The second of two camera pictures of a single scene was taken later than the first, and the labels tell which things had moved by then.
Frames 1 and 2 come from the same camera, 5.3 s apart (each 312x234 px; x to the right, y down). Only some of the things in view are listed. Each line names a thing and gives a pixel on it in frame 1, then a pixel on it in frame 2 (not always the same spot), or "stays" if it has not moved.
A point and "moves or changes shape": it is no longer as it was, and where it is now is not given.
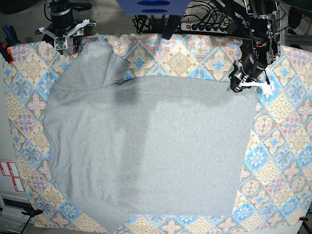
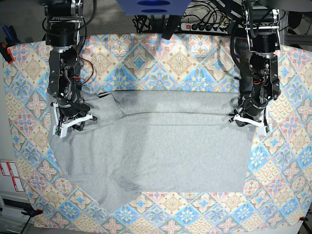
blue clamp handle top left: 11,38 stays
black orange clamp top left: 6,52 stays
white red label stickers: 10,169 stays
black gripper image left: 77,41 to 71,107
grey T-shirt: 152,145 moves or changes shape
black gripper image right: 247,65 to 249,107
